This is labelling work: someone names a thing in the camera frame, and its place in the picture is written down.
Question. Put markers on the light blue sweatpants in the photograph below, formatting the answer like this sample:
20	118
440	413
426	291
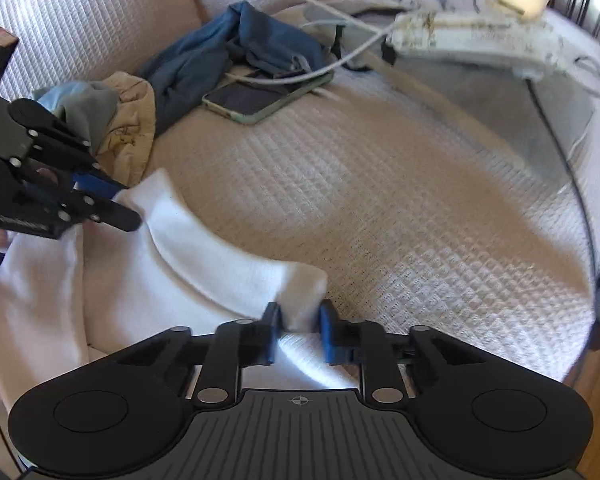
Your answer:
80	105

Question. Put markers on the dark blue cloth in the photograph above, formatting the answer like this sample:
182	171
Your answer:
195	60

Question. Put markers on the grey cushion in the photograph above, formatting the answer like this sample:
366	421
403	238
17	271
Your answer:
505	110

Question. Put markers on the beige cloth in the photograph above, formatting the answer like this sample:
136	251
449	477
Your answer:
130	120

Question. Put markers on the smartphone with green case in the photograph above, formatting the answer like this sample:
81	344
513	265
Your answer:
250	97

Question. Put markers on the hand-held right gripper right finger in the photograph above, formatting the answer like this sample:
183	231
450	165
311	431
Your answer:
328	337

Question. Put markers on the white power strip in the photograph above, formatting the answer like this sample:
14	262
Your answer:
460	35

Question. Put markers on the white t-shirt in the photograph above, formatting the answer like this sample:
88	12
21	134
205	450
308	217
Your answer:
180	285

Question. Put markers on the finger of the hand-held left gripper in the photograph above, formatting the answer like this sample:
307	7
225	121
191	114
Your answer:
97	185
115	215

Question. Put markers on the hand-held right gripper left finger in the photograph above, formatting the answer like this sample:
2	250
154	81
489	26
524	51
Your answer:
271	335

